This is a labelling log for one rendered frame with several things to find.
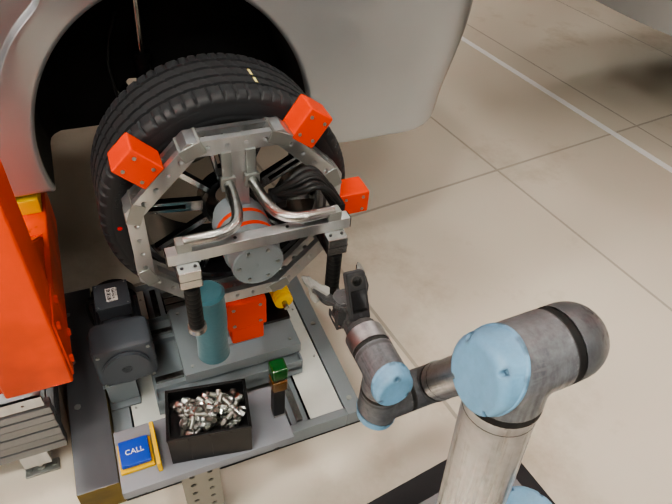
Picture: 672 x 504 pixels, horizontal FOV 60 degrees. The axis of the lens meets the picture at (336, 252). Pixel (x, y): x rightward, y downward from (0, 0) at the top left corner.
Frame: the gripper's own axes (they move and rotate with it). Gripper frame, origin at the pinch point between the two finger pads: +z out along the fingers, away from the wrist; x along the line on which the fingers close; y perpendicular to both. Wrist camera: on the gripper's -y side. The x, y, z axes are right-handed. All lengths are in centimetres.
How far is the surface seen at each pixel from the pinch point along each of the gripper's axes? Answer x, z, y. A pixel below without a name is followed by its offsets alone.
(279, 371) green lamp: -17.7, -13.7, 17.1
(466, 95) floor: 185, 198, 83
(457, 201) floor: 118, 100, 83
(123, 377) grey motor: -55, 25, 54
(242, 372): -18, 24, 68
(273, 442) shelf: -21.4, -20.1, 38.0
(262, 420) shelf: -22.1, -13.1, 37.9
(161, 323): -40, 55, 68
